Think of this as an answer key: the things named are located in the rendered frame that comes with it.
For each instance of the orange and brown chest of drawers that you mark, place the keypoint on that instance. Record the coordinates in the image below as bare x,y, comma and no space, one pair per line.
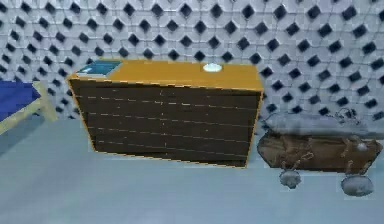
170,123

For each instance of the small white round clock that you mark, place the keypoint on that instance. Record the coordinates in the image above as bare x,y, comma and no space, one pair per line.
212,67

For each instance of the brown skateboard with grey wheels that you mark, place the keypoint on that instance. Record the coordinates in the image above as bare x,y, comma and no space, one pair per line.
316,151

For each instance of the bed with blue cover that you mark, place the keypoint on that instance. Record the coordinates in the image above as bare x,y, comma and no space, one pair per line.
15,98

